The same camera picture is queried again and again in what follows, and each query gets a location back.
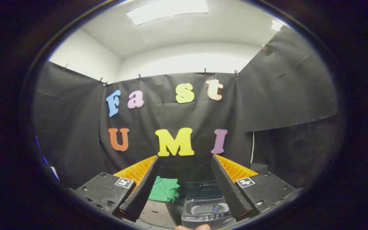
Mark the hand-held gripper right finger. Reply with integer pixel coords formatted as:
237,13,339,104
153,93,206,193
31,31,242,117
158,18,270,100
210,155,303,221

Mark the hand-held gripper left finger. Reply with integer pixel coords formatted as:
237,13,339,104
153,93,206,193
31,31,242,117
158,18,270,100
74,156,160,222

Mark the green polo shirt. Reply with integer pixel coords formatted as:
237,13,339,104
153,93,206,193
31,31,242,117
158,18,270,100
148,176,180,203

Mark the grey washing machine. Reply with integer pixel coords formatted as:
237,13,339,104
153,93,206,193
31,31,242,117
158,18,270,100
181,197,235,230

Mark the grey flat board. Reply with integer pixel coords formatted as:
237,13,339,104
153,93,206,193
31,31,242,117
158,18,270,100
139,200,177,229

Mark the black backdrop cloth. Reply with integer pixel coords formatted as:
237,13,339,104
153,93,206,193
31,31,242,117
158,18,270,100
32,26,339,192

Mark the white printed paper clutter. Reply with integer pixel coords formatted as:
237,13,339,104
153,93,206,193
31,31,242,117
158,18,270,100
42,157,60,181

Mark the row of backdrop clips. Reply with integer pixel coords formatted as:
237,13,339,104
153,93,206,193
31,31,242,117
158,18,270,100
63,43,267,87

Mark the ceiling light panel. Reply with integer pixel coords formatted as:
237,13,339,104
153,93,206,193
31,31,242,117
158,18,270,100
126,0,209,26

